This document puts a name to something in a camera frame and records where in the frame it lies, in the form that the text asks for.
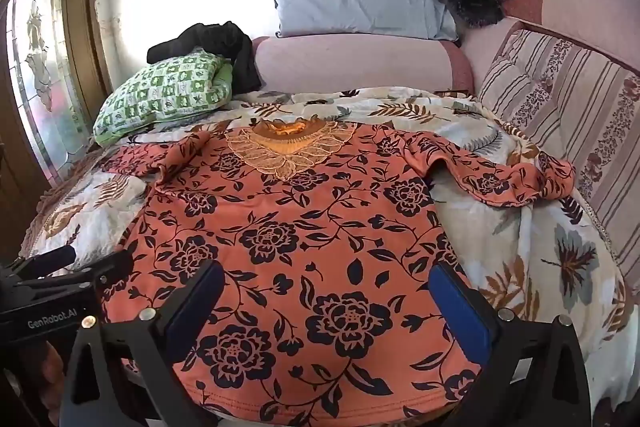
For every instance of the stained glass window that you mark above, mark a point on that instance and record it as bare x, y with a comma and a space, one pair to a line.
45, 57

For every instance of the pink bolster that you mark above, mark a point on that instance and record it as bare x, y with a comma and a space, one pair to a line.
350, 64
575, 22

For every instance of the orange floral shirt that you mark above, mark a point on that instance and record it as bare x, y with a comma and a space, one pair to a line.
300, 232

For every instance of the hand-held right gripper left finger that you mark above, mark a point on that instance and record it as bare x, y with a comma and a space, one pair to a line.
197, 307

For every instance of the striped floral cushion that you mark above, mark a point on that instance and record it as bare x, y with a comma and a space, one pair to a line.
575, 107

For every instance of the wooden window frame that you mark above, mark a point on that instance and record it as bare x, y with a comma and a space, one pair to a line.
82, 7

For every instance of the green patterned pillow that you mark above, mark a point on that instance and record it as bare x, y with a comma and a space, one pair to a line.
165, 87

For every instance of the leaf print blanket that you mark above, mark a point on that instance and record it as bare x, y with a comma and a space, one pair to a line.
550, 247

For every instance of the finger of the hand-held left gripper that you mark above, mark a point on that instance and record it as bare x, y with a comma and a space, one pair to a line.
50, 258
112, 264

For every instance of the black cloth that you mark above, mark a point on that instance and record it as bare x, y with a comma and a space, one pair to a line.
215, 39

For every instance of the person's left hand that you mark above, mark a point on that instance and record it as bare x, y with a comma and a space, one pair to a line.
51, 362

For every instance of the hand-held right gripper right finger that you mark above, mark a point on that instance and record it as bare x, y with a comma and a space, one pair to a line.
460, 312

